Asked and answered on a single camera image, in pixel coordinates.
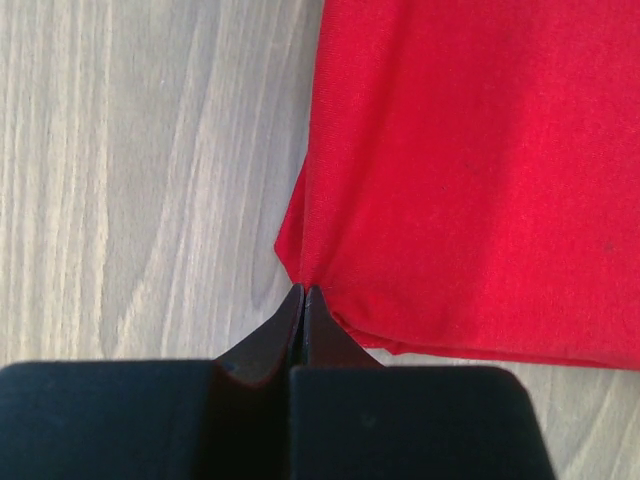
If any red t-shirt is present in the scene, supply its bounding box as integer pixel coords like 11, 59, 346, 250
275, 1, 639, 370

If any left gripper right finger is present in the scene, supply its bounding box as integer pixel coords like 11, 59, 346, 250
289, 288, 554, 479

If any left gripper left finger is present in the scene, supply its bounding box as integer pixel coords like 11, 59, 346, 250
1, 286, 304, 479

